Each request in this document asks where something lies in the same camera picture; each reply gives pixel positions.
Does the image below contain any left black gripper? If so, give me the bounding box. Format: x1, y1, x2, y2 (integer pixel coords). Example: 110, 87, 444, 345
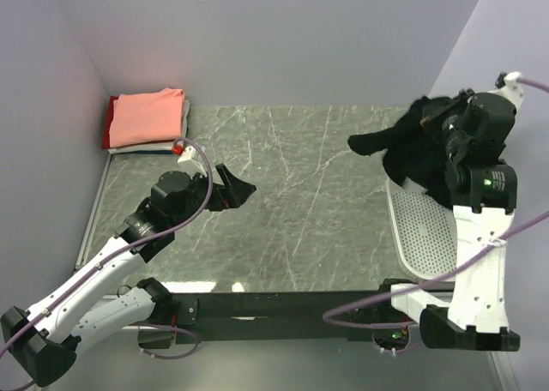
170, 162, 255, 228

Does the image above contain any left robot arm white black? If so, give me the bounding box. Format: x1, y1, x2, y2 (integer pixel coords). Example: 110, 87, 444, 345
1, 164, 256, 387

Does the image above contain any black t shirt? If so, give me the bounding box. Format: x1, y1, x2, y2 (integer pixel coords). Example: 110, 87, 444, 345
347, 96, 452, 209

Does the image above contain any pink folded t shirt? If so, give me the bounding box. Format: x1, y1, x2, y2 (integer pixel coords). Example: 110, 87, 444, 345
110, 87, 185, 148

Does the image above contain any red folded t shirt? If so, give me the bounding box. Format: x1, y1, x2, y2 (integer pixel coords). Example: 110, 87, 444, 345
101, 96, 118, 150

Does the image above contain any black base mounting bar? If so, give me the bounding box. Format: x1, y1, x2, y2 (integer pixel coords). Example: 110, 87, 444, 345
136, 291, 428, 350

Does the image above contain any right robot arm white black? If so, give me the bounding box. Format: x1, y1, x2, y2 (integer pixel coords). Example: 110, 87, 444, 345
376, 90, 520, 352

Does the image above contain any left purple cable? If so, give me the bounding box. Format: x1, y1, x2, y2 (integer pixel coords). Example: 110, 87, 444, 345
0, 136, 214, 390

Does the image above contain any aluminium rail frame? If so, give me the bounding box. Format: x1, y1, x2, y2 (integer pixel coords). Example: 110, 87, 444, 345
72, 157, 516, 390

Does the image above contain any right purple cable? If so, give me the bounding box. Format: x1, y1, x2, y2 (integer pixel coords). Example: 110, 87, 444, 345
322, 76, 549, 357

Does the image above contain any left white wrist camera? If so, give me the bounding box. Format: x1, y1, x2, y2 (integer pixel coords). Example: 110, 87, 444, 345
172, 143, 206, 177

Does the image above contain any white perforated plastic basket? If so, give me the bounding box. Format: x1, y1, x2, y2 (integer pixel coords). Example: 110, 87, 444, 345
385, 178, 456, 280

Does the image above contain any purple cable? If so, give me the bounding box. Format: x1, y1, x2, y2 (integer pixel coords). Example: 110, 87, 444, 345
322, 76, 549, 357
0, 136, 214, 390

